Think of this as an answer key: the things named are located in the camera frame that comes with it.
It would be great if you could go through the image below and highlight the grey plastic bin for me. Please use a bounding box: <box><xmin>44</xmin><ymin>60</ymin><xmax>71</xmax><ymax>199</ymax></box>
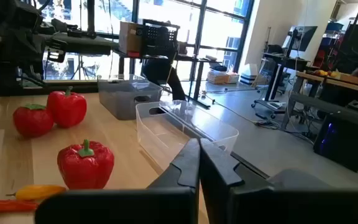
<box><xmin>97</xmin><ymin>74</ymin><xmax>163</xmax><ymax>121</ymax></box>

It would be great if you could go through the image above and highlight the grey side desk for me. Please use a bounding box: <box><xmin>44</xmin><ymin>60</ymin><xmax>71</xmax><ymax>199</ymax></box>
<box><xmin>39</xmin><ymin>30</ymin><xmax>119</xmax><ymax>56</ymax></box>

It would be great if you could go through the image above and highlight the red bell pepper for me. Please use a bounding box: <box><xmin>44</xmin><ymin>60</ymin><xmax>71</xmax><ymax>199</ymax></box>
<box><xmin>57</xmin><ymin>139</ymin><xmax>116</xmax><ymax>190</ymax></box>
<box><xmin>46</xmin><ymin>86</ymin><xmax>88</xmax><ymax>129</ymax></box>

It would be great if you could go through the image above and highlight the clear plastic bin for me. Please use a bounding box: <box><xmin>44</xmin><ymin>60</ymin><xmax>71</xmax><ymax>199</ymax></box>
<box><xmin>135</xmin><ymin>99</ymin><xmax>239</xmax><ymax>171</ymax></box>

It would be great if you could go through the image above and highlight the black tripod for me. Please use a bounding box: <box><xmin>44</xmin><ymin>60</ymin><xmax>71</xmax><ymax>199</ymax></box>
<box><xmin>70</xmin><ymin>0</ymin><xmax>98</xmax><ymax>81</ymax></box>

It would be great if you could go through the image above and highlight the yellow-orange chili pepper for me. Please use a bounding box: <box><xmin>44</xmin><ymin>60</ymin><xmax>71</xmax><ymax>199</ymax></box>
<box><xmin>6</xmin><ymin>185</ymin><xmax>67</xmax><ymax>201</ymax></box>

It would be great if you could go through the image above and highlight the black computer tower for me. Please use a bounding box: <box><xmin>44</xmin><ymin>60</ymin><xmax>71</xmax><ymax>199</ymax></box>
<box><xmin>313</xmin><ymin>112</ymin><xmax>358</xmax><ymax>172</ymax></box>

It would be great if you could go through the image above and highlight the red tomato with green leaves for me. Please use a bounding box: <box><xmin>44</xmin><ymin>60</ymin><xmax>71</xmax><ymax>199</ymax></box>
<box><xmin>12</xmin><ymin>103</ymin><xmax>55</xmax><ymax>139</ymax></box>

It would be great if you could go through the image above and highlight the black plastic crate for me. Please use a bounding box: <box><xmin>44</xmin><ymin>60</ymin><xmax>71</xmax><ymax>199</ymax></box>
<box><xmin>141</xmin><ymin>19</ymin><xmax>180</xmax><ymax>57</ymax></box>

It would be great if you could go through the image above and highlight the black standing desk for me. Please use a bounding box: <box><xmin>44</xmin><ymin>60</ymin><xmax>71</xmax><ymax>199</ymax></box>
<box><xmin>252</xmin><ymin>51</ymin><xmax>310</xmax><ymax>119</ymax></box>

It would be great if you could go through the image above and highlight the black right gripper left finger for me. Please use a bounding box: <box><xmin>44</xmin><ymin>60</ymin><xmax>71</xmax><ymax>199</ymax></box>
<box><xmin>35</xmin><ymin>138</ymin><xmax>201</xmax><ymax>224</ymax></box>

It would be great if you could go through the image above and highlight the monitor on rolling stand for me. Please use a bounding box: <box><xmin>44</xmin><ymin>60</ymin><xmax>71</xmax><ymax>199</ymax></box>
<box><xmin>286</xmin><ymin>26</ymin><xmax>318</xmax><ymax>52</ymax></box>

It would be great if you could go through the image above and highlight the red chili pepper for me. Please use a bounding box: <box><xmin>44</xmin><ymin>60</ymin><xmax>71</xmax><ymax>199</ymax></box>
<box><xmin>0</xmin><ymin>199</ymin><xmax>39</xmax><ymax>213</ymax></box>

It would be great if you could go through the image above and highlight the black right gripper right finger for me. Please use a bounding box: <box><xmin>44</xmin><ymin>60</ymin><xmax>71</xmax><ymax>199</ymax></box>
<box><xmin>200</xmin><ymin>138</ymin><xmax>358</xmax><ymax>224</ymax></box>

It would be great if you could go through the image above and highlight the cardboard box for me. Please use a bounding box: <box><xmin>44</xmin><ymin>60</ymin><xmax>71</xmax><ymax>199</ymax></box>
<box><xmin>119</xmin><ymin>21</ymin><xmax>145</xmax><ymax>58</ymax></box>

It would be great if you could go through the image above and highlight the wooden work table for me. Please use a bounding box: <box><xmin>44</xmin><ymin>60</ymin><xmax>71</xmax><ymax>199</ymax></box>
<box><xmin>280</xmin><ymin>70</ymin><xmax>358</xmax><ymax>131</ymax></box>

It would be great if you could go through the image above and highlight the black office desk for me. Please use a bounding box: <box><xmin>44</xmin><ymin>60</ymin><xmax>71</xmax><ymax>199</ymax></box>
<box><xmin>113</xmin><ymin>49</ymin><xmax>222</xmax><ymax>110</ymax></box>

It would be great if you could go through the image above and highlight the white and blue box stack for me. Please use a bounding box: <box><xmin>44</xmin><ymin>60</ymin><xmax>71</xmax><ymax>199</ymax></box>
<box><xmin>239</xmin><ymin>63</ymin><xmax>269</xmax><ymax>86</ymax></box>

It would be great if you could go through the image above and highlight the stack of tan boxes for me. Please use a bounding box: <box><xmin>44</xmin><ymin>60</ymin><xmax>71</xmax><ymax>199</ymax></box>
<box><xmin>206</xmin><ymin>70</ymin><xmax>241</xmax><ymax>85</ymax></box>

